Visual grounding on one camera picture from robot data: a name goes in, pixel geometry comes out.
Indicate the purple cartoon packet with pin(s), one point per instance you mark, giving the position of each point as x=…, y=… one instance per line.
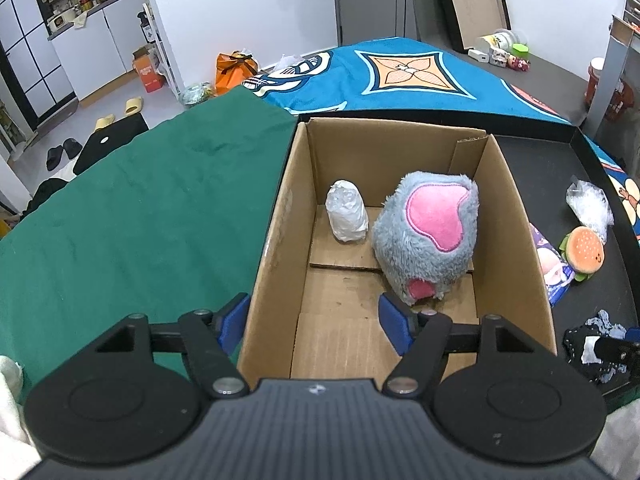
x=552, y=270

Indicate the white plastic bag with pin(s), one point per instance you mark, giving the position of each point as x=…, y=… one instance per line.
x=286, y=60

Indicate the clear plastic bag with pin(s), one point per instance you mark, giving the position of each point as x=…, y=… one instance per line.
x=592, y=207

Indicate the small white box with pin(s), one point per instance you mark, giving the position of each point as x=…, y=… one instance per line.
x=478, y=55

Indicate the white cloth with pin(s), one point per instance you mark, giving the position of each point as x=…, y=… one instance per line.
x=12, y=410

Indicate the black tray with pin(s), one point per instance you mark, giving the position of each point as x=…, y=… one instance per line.
x=540, y=180

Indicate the grey plush toy pink heart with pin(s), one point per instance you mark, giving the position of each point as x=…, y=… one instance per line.
x=400, y=240

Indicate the blue printed blanket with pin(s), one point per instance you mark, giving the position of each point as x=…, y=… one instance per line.
x=350, y=80

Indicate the white wrapped bundle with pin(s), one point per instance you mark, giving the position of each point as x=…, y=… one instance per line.
x=346, y=212

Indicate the black case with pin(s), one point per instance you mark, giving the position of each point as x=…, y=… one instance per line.
x=110, y=145

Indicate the white kitchen cabinet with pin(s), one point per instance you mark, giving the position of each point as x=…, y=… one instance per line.
x=95, y=45

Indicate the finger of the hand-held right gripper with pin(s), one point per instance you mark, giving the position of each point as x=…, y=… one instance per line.
x=620, y=351

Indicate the small green cup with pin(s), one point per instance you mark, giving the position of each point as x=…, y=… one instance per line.
x=520, y=51

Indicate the black grid sliding door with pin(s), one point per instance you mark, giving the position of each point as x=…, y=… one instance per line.
x=30, y=60

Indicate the burger plush toy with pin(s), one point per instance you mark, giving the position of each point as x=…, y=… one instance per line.
x=585, y=255

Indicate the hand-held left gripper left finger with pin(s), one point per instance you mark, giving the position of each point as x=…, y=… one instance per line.
x=234, y=322

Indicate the grey post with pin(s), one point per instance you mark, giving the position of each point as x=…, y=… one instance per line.
x=607, y=75

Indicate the dark clothes pile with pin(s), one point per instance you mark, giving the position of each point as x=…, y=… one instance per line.
x=45, y=192

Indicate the white rack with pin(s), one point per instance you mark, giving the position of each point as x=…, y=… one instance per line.
x=161, y=45

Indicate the red figurines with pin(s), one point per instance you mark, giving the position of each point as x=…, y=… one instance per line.
x=519, y=62

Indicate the orange carton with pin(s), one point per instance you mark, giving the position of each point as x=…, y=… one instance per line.
x=148, y=72

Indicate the black and grey sock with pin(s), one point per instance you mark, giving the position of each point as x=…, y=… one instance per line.
x=577, y=342

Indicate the red jar white lid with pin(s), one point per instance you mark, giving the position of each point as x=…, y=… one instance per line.
x=617, y=100

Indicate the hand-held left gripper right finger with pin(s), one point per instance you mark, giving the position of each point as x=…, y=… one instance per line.
x=395, y=322

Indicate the green patterned bag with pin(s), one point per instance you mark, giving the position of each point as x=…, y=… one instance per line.
x=196, y=94

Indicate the black slipper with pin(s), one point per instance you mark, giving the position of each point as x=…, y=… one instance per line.
x=55, y=158
x=72, y=148

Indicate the cardboard box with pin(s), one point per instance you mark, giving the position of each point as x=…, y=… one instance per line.
x=350, y=170

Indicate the yellow slipper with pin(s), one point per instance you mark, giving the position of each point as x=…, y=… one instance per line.
x=133, y=106
x=104, y=123

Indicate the wooden board black frame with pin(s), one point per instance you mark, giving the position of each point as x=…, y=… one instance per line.
x=475, y=0

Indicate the grey mattress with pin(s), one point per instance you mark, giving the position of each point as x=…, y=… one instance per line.
x=550, y=82

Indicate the orange bag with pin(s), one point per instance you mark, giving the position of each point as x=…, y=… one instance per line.
x=235, y=72

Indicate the green cloth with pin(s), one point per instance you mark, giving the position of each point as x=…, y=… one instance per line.
x=150, y=200

